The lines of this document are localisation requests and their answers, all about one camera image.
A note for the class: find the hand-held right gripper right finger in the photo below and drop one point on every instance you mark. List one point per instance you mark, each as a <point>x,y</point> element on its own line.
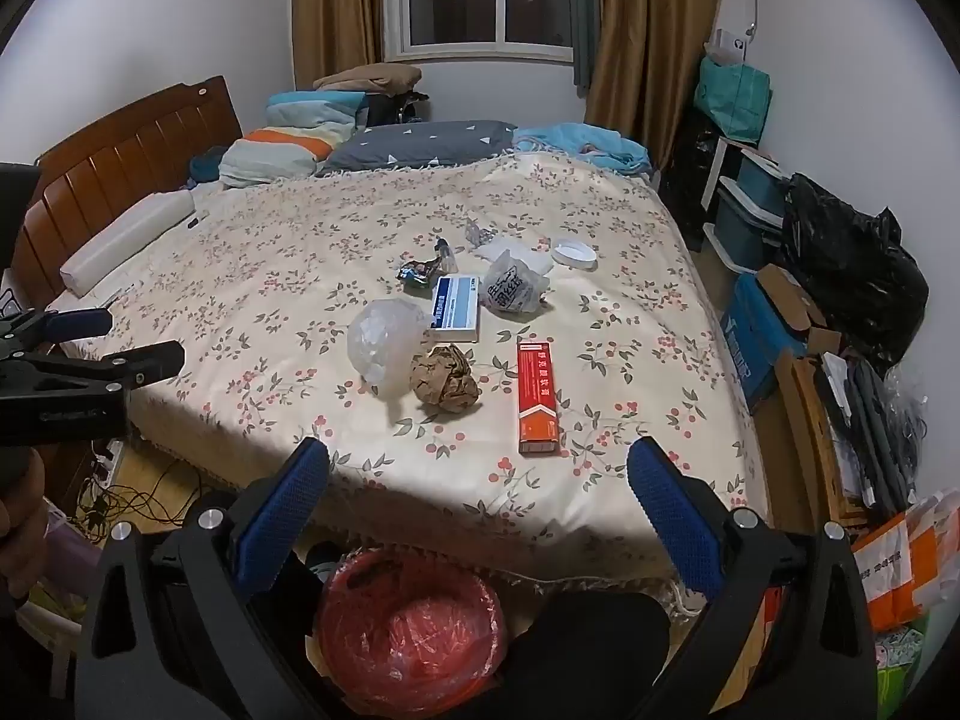
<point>675,517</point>

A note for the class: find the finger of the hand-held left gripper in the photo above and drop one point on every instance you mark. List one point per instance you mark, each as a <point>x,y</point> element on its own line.
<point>142,364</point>
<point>79,322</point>

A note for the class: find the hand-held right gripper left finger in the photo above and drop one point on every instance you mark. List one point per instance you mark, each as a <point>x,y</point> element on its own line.
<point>281,517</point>

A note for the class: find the long red box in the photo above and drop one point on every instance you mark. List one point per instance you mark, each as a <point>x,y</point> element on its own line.
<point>538,397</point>

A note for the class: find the red basin with plastic liner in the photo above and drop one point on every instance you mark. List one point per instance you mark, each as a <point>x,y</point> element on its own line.
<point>420,637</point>

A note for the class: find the clear plastic bag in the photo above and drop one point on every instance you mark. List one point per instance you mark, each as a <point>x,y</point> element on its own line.
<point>386,345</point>

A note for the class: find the brown paper ball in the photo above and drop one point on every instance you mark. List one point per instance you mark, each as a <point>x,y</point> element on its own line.
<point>444,379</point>

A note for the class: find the blue white box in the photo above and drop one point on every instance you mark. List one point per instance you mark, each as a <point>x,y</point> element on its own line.
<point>455,307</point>

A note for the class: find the dark blue snack packet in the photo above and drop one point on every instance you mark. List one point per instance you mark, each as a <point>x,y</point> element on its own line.
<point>416,275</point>

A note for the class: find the white round lid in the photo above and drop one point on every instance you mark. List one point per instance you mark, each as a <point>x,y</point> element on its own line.
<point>574,253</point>

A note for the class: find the white printed plastic bag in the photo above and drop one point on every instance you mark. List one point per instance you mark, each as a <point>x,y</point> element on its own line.
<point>510,285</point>

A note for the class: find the small clear bottle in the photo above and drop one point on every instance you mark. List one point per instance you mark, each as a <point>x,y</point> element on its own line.
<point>445,253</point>

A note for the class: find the blister pack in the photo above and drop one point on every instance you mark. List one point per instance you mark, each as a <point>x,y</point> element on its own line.
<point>477,232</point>

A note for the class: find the person's left hand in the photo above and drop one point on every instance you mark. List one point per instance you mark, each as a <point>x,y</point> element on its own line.
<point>19,517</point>

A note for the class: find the person's left foot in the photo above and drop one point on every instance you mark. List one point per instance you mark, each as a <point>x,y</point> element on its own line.
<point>322,561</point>

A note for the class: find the white long pillow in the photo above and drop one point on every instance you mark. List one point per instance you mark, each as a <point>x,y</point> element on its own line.
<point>127,240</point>

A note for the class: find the lilac plastic box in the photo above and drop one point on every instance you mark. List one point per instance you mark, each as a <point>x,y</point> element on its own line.
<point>71,555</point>

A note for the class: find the floral bedspread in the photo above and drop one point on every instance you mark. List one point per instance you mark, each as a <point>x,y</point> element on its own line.
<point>262,277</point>

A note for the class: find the flat brown cardboard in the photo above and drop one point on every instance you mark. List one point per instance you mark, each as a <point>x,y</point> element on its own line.
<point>806,427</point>

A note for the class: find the wooden headboard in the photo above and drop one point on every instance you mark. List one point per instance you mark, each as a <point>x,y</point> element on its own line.
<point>112,157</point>

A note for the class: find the blue cardboard box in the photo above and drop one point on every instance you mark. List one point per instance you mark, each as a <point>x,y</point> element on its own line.
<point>757,349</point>

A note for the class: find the orange white carton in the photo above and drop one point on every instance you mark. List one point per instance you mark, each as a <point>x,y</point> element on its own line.
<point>892,562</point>

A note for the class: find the striped folded blanket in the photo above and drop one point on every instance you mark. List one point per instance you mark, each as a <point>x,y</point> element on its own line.
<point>274,154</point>

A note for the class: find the black garbage bag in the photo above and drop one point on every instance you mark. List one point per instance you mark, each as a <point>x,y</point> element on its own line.
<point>847,277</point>

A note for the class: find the blue grey storage boxes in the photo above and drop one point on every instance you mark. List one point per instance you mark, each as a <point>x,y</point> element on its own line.
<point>742,229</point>

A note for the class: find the teal folded blanket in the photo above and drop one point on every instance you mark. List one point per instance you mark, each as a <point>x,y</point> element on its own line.
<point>315,112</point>

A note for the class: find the grey triangle print pillow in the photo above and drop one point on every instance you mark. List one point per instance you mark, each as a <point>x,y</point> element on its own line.
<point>420,142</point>

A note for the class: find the black backpack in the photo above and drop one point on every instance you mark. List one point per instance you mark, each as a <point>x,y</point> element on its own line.
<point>394,109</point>

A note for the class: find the brown folded cloth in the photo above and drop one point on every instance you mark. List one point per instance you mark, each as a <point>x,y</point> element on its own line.
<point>367,79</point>

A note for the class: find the crumpled light blue blanket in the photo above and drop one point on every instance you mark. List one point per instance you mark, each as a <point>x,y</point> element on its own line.
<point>585,146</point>

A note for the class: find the brown curtain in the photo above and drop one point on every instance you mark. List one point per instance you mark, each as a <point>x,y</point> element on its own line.
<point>337,7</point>
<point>652,37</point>

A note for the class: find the teal bag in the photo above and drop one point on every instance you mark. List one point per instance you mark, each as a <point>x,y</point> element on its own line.
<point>731,94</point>

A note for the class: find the grey blue curtain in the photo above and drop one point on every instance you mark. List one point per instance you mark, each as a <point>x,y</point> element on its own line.
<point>585,15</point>

